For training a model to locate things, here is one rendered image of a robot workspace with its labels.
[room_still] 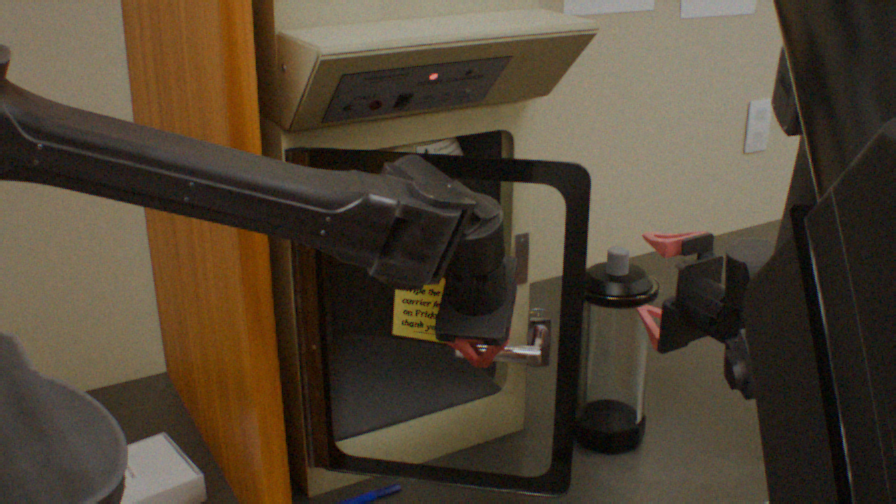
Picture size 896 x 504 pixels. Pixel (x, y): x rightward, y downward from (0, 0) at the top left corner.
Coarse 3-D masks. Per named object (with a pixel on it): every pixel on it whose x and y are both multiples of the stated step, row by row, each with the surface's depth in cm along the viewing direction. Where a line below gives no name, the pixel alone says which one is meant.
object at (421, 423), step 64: (512, 192) 91; (576, 192) 90; (320, 256) 98; (576, 256) 92; (320, 320) 101; (384, 320) 99; (512, 320) 96; (576, 320) 95; (384, 384) 103; (448, 384) 101; (512, 384) 99; (576, 384) 98; (384, 448) 106; (448, 448) 104; (512, 448) 103
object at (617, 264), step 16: (608, 256) 115; (624, 256) 114; (592, 272) 116; (608, 272) 116; (624, 272) 115; (640, 272) 116; (592, 288) 114; (608, 288) 113; (624, 288) 113; (640, 288) 113
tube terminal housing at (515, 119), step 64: (256, 0) 93; (320, 0) 91; (384, 0) 95; (448, 0) 98; (512, 0) 102; (256, 64) 97; (320, 128) 96; (384, 128) 100; (448, 128) 104; (512, 128) 108
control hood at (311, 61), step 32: (288, 32) 89; (320, 32) 88; (352, 32) 88; (384, 32) 88; (416, 32) 88; (448, 32) 88; (480, 32) 89; (512, 32) 90; (544, 32) 92; (576, 32) 94; (288, 64) 88; (320, 64) 82; (352, 64) 84; (384, 64) 86; (416, 64) 89; (512, 64) 96; (544, 64) 98; (288, 96) 90; (320, 96) 88; (512, 96) 103; (288, 128) 92
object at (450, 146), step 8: (408, 144) 106; (416, 144) 106; (424, 144) 107; (432, 144) 107; (440, 144) 108; (448, 144) 109; (456, 144) 111; (416, 152) 106; (424, 152) 106; (432, 152) 107; (440, 152) 108; (448, 152) 109; (456, 152) 110
